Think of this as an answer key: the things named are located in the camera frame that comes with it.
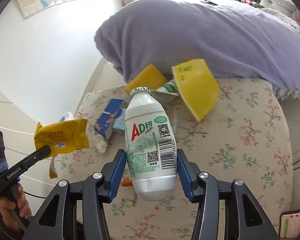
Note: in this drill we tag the white plastic drink bottle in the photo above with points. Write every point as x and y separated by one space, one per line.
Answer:
145 135

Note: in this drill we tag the person's left forearm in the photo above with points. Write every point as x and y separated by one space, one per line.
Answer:
5 227

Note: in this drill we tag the white crumpled tissue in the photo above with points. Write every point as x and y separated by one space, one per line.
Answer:
100 143

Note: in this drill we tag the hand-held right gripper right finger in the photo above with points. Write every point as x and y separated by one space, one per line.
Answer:
183 175

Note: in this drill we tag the yellow paper box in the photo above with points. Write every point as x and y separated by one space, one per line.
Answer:
197 87

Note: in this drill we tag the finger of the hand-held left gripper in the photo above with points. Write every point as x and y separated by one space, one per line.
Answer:
27 162

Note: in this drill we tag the yellow green scrub sponge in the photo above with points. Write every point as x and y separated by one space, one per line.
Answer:
147 77

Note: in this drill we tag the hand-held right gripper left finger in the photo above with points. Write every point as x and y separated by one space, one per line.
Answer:
117 175

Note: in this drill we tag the black flat object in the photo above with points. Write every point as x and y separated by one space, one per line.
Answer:
208 2

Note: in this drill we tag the yellow snack wrapper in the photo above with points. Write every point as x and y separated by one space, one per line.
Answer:
62 136

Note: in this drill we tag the blue paper carton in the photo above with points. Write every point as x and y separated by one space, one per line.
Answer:
107 120

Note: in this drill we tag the person's left hand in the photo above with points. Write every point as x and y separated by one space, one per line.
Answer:
25 205

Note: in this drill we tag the orange peel scrap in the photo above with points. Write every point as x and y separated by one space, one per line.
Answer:
126 182

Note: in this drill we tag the purple blanket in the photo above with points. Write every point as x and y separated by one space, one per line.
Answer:
190 35

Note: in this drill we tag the grey cloth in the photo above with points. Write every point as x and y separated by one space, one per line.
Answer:
277 2

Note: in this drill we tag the green white paper carton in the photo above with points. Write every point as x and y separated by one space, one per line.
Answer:
168 87

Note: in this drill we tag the light blue packet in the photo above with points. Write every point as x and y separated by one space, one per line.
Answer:
119 126

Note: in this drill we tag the pink booklet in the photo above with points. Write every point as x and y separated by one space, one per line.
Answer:
295 225

